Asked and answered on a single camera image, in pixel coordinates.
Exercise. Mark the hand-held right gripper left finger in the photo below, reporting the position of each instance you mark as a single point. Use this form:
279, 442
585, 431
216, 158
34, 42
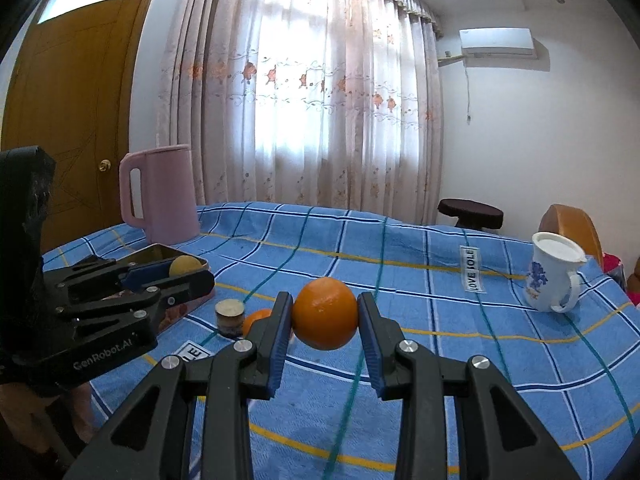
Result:
277, 355

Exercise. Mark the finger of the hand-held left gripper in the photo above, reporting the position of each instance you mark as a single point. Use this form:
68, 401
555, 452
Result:
147, 272
190, 284

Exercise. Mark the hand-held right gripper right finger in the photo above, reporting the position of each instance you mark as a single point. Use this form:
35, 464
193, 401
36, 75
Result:
370, 350

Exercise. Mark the kiwi fruit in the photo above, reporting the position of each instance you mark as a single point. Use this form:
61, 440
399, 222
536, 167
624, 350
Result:
184, 265

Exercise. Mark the rectangular metal tin box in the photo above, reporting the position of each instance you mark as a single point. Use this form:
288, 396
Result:
175, 317

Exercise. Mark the orange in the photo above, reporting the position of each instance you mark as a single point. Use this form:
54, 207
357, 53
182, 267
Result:
256, 321
325, 312

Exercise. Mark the small glass jar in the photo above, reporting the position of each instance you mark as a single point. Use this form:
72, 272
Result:
230, 317

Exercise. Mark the pink electric kettle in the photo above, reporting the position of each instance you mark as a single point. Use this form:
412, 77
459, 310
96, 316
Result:
165, 195

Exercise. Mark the blue plaid tablecloth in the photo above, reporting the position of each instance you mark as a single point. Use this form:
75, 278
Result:
425, 285

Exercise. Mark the brass door knob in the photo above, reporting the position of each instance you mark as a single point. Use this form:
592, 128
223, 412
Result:
104, 166

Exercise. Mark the dark round stool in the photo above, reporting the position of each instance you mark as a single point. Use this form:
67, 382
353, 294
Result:
470, 210

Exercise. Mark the white mug with blue print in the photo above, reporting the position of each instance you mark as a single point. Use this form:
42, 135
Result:
545, 275

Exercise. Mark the wooden door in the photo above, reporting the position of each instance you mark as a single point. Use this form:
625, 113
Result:
75, 85

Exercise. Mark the sheer floral curtain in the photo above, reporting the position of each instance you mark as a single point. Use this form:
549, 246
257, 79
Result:
300, 110

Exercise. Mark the brown rounded chair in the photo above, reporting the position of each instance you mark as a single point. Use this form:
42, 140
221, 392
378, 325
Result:
570, 222

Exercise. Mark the brown sofa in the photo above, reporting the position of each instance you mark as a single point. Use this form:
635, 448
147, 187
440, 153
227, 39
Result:
636, 275

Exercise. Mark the white air conditioner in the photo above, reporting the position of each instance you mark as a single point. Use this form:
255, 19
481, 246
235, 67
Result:
495, 42

